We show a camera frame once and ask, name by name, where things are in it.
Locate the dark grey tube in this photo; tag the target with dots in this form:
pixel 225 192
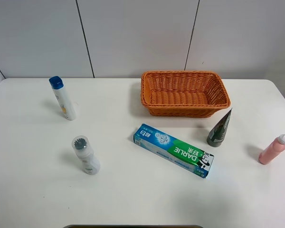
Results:
pixel 217 135

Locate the orange woven basket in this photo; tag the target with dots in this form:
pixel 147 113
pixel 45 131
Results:
pixel 195 94

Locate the blue green toothpaste box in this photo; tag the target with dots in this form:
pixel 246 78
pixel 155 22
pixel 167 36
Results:
pixel 174 150

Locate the white bottle clear brush cap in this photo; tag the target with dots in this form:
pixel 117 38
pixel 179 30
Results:
pixel 85 153

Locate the white bottle blue cap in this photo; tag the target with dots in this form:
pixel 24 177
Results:
pixel 62 97

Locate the pink bottle white cap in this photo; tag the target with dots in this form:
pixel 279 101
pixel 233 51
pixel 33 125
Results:
pixel 273 150

